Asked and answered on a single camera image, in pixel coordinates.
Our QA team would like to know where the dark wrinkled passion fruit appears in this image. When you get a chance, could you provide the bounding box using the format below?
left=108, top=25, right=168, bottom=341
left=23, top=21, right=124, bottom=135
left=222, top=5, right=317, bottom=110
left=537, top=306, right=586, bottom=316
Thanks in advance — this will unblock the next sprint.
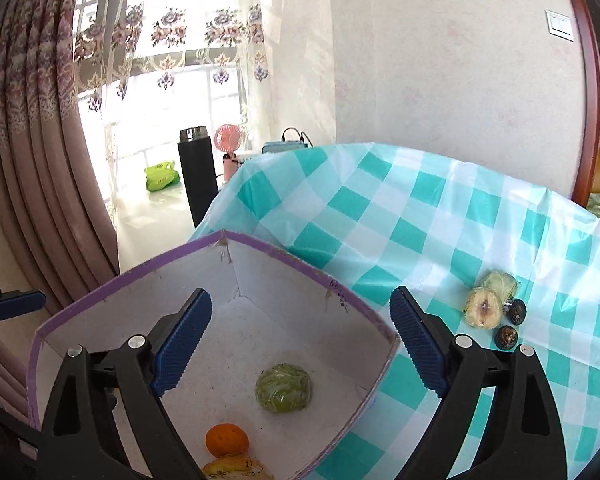
left=506, top=298, right=527, bottom=326

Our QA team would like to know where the halved pear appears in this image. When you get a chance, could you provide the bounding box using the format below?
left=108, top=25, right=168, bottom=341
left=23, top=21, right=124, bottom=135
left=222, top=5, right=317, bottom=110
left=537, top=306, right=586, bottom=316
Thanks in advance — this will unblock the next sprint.
left=464, top=287, right=503, bottom=330

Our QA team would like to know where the green kiwi half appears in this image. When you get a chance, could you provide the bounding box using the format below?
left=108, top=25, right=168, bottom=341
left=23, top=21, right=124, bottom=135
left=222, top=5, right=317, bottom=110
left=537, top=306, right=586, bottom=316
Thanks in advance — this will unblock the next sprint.
left=480, top=270, right=518, bottom=304

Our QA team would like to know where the orange tangerine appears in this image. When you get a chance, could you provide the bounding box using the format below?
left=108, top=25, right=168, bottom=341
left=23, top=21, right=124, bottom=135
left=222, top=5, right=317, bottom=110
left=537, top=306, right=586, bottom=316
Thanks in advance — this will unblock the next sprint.
left=204, top=422, right=250, bottom=458

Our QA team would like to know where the yellow fruit piece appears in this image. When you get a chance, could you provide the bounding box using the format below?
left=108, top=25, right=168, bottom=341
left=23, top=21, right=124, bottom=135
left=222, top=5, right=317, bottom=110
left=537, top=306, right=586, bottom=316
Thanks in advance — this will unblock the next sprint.
left=202, top=454, right=274, bottom=480

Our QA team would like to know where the pink patterned curtain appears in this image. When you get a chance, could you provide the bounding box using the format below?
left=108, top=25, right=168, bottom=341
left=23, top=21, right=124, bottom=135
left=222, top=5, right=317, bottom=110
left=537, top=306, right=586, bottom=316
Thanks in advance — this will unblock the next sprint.
left=0, top=0, right=121, bottom=421

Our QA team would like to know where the wrapped green fruit in box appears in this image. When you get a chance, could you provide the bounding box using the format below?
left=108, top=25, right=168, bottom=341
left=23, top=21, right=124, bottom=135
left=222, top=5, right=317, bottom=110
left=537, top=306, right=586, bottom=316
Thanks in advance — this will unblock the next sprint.
left=254, top=363, right=313, bottom=414

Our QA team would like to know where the purple cardboard box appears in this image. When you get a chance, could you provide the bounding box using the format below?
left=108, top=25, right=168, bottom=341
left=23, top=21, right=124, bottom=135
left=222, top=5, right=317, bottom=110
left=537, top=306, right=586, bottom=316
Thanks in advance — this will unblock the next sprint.
left=27, top=231, right=399, bottom=479

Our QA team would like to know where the teal checkered tablecloth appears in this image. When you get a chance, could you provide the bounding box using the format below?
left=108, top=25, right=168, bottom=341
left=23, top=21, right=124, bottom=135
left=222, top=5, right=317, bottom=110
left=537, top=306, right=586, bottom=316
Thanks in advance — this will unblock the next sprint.
left=195, top=143, right=600, bottom=477

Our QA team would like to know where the green plastic bag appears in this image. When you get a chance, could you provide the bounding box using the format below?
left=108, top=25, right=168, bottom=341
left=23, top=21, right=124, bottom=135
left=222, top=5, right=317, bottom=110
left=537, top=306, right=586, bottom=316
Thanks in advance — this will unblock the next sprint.
left=144, top=162, right=180, bottom=193

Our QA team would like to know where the black thermos bottle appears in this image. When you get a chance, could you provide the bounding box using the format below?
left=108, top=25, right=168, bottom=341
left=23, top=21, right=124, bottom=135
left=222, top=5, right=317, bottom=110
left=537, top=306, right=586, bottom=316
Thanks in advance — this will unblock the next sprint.
left=178, top=126, right=219, bottom=226

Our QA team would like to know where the pink handheld fan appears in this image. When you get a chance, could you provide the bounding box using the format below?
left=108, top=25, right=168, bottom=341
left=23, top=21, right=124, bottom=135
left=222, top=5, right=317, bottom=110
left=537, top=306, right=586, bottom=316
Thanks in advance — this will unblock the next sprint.
left=214, top=124, right=242, bottom=183

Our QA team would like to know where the teal electronic box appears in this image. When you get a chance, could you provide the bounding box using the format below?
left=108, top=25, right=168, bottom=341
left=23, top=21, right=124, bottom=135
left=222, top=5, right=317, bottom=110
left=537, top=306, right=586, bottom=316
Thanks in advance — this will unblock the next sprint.
left=262, top=141, right=309, bottom=154

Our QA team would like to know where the floral lace curtain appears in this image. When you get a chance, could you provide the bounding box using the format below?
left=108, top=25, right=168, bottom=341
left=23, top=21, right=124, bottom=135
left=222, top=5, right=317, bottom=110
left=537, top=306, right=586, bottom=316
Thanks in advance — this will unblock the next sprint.
left=73, top=0, right=270, bottom=113

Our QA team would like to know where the red wooden door frame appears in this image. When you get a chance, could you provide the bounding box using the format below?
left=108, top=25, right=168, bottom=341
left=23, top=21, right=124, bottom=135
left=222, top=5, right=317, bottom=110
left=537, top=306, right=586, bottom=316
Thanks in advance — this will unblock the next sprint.
left=570, top=0, right=600, bottom=207

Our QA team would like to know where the black cable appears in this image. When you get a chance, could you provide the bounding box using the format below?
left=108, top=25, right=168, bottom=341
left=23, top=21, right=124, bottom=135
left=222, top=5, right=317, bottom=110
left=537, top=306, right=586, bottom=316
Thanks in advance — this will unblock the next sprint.
left=279, top=127, right=315, bottom=149

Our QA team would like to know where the white wall switch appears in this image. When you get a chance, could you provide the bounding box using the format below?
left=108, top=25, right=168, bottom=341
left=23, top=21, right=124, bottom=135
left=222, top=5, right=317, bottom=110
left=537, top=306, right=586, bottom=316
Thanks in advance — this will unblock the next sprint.
left=545, top=10, right=576, bottom=42

